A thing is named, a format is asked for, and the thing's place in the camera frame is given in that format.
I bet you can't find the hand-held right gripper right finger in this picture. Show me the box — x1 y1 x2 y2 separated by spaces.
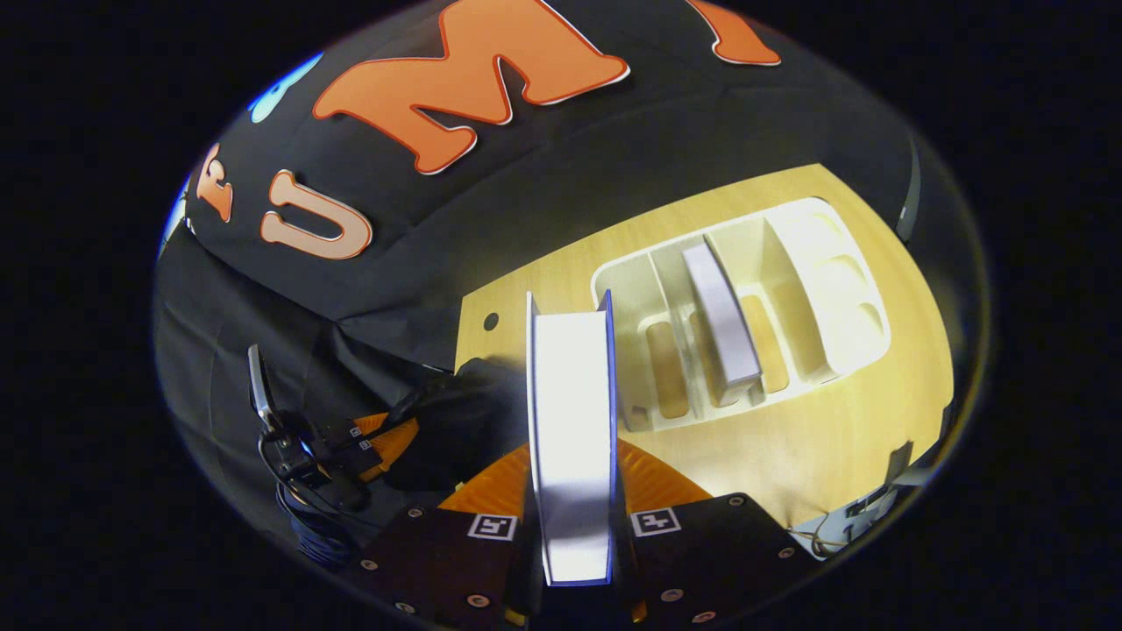
614 438 823 628

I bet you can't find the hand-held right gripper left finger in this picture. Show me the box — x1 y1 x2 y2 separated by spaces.
355 443 534 630

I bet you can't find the blue cover book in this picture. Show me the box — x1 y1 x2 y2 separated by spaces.
523 289 628 588

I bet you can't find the grey cover book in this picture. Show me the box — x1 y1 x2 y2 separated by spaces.
682 235 765 410

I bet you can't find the white bookshelf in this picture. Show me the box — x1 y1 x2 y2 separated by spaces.
592 196 893 435

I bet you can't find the black side curtain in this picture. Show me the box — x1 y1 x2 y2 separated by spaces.
153 223 457 562

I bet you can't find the dark grey pole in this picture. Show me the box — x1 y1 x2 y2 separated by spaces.
896 138 923 244

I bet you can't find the black cable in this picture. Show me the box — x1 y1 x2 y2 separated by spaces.
259 429 360 569

